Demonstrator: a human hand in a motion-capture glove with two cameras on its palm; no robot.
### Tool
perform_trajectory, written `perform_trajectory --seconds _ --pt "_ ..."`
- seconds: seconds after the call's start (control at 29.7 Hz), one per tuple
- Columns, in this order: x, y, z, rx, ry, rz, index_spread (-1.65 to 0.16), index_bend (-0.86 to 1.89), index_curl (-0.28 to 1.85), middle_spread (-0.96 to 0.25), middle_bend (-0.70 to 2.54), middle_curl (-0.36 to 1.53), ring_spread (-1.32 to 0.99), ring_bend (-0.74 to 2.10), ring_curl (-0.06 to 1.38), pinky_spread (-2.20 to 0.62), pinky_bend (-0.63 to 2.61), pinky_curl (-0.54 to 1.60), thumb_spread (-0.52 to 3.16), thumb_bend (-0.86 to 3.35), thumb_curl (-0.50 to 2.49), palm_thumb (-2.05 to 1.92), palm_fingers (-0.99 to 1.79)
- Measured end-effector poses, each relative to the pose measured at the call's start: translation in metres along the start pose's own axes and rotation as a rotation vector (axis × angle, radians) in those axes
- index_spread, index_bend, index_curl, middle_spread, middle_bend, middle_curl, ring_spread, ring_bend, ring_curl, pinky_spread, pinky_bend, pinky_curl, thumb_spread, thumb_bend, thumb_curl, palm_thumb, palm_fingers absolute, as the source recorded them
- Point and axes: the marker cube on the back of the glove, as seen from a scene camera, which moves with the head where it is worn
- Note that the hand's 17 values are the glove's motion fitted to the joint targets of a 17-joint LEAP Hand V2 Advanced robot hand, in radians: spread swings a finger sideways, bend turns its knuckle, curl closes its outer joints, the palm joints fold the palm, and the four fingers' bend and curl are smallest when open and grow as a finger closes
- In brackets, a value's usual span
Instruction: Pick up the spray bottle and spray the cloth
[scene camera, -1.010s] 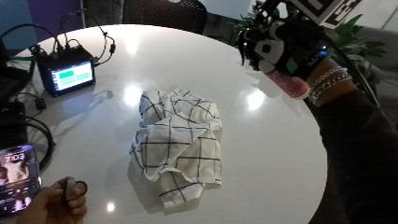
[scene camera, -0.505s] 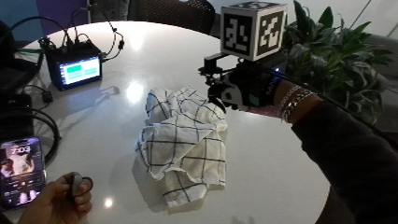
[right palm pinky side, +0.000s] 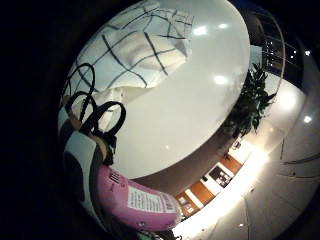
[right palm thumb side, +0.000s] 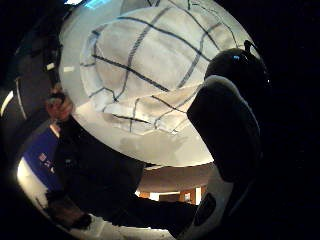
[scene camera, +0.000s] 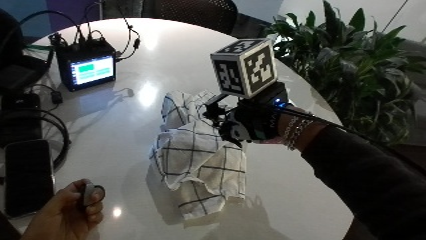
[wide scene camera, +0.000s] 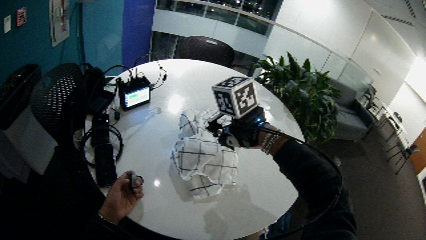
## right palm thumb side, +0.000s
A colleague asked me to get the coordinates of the white cloth with dark grid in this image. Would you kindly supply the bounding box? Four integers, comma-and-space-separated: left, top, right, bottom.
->
79, 5, 248, 136

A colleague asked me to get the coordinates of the blue banner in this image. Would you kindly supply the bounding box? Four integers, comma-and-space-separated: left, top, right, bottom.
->
22, 128, 65, 192

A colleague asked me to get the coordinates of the person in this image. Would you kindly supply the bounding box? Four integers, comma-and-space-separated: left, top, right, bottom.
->
43, 113, 201, 239

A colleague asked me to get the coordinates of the wooden cabinet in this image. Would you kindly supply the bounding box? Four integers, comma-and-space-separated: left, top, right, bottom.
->
139, 187, 208, 205

